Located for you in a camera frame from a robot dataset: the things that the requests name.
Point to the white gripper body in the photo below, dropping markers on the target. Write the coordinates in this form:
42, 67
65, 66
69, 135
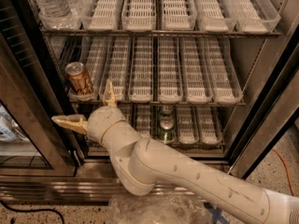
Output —
102, 122

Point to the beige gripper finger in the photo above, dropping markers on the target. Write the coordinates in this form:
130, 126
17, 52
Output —
109, 94
76, 123

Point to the orange can shelf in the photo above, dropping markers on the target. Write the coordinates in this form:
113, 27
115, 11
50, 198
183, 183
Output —
78, 76

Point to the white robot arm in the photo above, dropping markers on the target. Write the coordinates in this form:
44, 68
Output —
140, 163

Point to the glass fridge door left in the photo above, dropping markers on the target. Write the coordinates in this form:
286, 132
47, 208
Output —
32, 92

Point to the green can rear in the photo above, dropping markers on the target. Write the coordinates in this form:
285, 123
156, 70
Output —
166, 111

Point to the green can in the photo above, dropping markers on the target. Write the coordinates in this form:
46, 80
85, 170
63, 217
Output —
166, 111
166, 129

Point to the green can front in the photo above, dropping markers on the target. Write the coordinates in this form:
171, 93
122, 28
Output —
166, 129

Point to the stainless steel fridge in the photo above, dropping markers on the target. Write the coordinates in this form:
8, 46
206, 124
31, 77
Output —
267, 72

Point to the clear plastic bag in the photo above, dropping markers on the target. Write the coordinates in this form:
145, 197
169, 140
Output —
157, 209

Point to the clear water bottle red cap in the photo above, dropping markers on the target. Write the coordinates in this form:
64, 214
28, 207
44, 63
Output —
54, 8

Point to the blue tape cross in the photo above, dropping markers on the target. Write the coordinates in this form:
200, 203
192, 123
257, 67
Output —
217, 217

